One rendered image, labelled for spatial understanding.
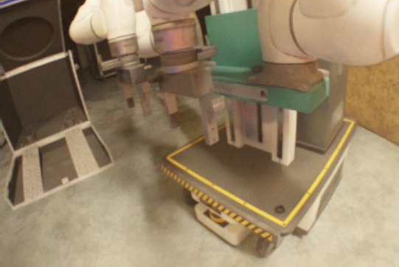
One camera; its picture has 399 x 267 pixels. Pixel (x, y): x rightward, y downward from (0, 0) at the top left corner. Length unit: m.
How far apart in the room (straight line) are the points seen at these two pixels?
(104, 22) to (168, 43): 0.31
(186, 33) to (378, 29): 0.33
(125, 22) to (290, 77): 0.47
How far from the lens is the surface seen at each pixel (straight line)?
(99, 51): 6.14
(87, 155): 1.99
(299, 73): 0.56
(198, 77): 0.40
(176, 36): 0.41
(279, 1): 0.53
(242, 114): 1.01
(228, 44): 0.86
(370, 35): 0.38
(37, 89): 3.38
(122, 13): 0.66
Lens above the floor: 0.88
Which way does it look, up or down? 23 degrees down
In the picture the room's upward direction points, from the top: 9 degrees counter-clockwise
